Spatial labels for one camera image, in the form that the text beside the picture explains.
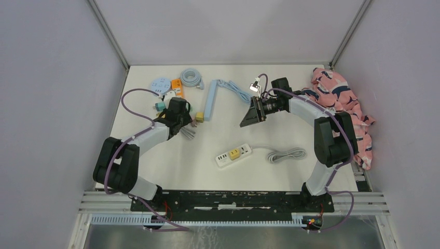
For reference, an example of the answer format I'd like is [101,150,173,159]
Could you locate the teal USB charger plug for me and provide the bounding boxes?
[154,102,167,112]

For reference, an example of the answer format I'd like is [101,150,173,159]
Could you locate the coiled blue socket cable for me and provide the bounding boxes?
[179,68,206,91]

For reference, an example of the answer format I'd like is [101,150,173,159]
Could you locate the white power strip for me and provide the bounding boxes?
[215,144,252,169]

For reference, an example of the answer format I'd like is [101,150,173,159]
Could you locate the yellow plug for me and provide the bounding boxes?
[195,112,204,123]
[228,148,241,161]

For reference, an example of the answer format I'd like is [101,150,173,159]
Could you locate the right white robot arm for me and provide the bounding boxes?
[240,77,359,212]

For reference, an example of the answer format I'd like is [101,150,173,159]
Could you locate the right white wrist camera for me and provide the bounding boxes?
[249,77,261,92]

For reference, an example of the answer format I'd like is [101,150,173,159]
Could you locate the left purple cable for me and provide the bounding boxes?
[103,88,191,232]

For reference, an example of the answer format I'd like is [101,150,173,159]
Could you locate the long blue power strip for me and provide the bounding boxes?
[203,79,218,121]

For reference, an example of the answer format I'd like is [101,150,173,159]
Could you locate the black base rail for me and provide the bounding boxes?
[147,190,335,222]

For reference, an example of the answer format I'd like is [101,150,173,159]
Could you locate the round blue power socket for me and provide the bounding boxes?
[149,77,171,95]

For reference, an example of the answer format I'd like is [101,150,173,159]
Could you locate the pink patterned cloth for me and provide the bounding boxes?
[302,67,375,170]

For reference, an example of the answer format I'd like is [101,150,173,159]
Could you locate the orange power strip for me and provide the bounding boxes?
[171,78,184,98]

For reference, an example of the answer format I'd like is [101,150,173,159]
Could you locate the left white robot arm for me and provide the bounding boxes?
[92,97,192,211]

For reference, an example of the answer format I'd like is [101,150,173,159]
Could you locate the grey cable of white strip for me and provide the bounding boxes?
[251,145,307,164]

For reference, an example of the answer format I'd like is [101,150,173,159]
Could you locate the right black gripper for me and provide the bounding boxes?
[240,95,279,127]

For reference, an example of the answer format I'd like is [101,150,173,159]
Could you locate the blue bundled strip cable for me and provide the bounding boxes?
[217,79,253,105]

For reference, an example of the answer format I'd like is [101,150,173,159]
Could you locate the grey bundled cable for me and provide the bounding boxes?
[179,126,197,141]

